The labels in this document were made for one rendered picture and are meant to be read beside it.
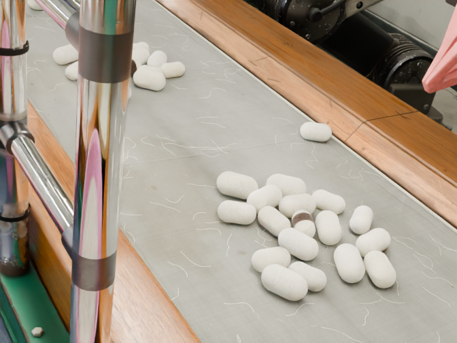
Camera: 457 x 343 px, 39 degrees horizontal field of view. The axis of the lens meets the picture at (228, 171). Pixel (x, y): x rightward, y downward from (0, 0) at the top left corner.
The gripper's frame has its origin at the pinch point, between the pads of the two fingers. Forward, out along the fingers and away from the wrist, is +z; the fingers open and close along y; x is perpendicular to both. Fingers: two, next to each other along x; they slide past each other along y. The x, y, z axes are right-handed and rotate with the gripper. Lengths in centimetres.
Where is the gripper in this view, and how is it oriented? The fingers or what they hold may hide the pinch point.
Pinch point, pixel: (432, 81)
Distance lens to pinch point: 60.3
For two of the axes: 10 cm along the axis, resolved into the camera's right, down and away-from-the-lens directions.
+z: -7.6, 6.5, -0.5
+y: 5.0, 5.3, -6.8
